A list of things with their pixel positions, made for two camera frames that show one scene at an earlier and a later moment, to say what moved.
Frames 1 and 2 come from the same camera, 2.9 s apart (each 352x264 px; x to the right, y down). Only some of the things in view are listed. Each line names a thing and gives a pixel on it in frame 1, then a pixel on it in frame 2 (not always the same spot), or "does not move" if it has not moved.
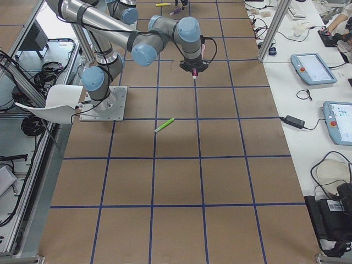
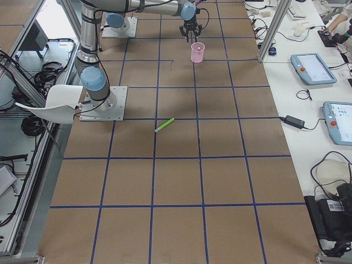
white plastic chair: (61, 100) does not move
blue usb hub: (272, 50) does not move
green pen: (164, 125) does not move
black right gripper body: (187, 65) → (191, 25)
